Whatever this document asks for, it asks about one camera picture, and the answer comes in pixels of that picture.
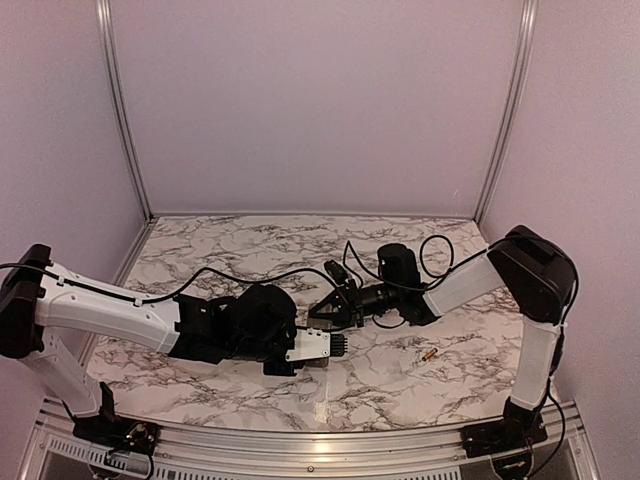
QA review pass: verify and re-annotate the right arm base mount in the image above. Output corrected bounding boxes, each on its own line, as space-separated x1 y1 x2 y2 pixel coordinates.
461 398 548 458

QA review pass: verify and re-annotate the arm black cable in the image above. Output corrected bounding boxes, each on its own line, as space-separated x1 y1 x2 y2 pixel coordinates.
0 262 334 306
343 234 581 451

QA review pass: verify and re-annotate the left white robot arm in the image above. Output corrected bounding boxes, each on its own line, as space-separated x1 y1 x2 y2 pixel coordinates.
1 244 330 445

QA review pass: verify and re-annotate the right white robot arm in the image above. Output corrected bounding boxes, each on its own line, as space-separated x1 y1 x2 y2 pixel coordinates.
308 225 580 448

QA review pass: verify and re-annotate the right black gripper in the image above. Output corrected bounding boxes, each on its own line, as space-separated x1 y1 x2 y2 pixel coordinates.
309 279 402 328

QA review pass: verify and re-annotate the left aluminium corner post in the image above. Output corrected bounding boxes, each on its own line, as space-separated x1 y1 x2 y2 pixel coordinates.
95 0 154 223

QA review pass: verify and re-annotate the aluminium corner post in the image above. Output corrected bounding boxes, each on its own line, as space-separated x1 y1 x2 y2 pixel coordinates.
95 0 154 223
473 0 539 226

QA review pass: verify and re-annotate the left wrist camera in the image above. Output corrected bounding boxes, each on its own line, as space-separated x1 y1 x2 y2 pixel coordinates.
285 328 348 362

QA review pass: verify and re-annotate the gold AA battery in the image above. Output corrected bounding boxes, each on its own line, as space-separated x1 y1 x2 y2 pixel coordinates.
421 348 438 361

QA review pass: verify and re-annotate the right aluminium corner post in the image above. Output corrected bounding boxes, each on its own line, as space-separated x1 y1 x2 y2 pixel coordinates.
473 0 539 226

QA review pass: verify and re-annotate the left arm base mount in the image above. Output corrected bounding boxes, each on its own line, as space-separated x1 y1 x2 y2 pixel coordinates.
68 382 159 455

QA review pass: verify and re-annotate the grey white remote control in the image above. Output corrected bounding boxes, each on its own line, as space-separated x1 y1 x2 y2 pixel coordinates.
303 327 331 368

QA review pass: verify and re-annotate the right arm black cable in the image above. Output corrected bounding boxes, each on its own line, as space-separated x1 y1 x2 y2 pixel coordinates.
343 234 581 451

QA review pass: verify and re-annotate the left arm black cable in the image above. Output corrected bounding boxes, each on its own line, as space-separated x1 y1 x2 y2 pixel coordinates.
0 262 334 306

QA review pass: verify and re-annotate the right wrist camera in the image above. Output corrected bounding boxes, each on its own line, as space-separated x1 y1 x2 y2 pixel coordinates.
323 260 350 286

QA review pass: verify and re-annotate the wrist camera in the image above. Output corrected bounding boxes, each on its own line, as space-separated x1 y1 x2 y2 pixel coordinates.
285 328 348 362
323 260 350 286

